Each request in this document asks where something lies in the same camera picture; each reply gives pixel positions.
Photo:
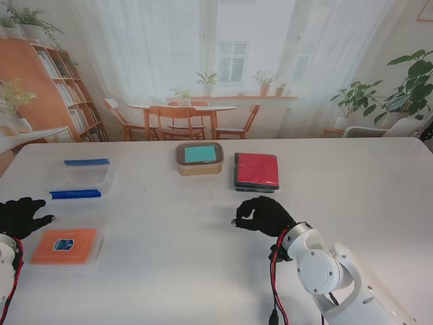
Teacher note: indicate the black equipment piece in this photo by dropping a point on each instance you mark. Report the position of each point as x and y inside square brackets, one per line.
[427, 132]

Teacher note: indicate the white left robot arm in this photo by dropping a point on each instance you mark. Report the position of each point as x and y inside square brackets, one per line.
[6, 267]

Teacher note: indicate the brown paper food container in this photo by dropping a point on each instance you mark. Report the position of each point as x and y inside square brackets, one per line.
[199, 169]

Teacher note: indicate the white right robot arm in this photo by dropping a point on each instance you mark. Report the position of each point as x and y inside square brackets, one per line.
[331, 274]

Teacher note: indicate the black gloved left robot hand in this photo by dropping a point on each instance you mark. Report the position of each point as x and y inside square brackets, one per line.
[18, 216]

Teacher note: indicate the clear lid with orange label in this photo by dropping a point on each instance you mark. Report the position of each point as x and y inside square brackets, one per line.
[64, 245]

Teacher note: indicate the clear lid with teal label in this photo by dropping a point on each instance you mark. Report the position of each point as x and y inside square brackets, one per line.
[199, 154]

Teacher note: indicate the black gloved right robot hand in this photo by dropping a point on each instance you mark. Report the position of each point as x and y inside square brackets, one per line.
[267, 216]

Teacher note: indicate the red container lid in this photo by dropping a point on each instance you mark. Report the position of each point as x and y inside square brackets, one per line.
[257, 169]

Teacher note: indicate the black plastic tray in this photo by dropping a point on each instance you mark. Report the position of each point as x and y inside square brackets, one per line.
[236, 188]

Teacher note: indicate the clear container with blue clips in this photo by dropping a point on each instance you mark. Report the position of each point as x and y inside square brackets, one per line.
[81, 179]

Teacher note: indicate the printed room scene backdrop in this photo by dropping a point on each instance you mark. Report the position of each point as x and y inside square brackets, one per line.
[236, 34]

